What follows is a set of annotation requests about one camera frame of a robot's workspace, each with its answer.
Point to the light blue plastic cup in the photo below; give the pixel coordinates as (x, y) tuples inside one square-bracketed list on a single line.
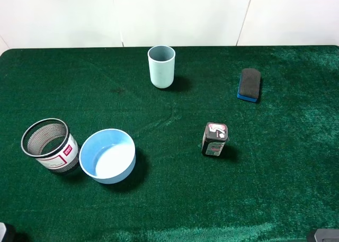
[(161, 60)]

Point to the black rectangular tin box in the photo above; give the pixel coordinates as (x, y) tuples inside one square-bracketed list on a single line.
[(214, 138)]

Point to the blue round bowl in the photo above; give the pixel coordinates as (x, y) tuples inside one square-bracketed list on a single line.
[(108, 156)]

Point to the blue whiteboard eraser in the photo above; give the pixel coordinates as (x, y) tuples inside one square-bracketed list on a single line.
[(249, 85)]

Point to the black mesh pen holder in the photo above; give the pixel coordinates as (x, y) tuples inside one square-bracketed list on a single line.
[(51, 144)]

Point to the green felt table cloth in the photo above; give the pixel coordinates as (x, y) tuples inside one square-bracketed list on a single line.
[(276, 178)]

